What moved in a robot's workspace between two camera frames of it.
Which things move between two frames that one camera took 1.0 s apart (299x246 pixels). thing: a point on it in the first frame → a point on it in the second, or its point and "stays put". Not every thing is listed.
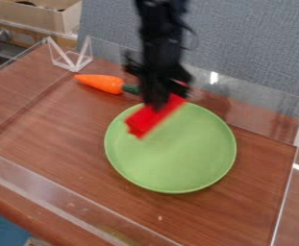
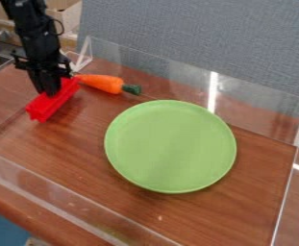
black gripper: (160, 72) → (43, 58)
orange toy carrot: (108, 84) stays put
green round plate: (182, 157) stays put
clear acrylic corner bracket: (69, 60) stays put
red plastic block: (147, 118) → (40, 107)
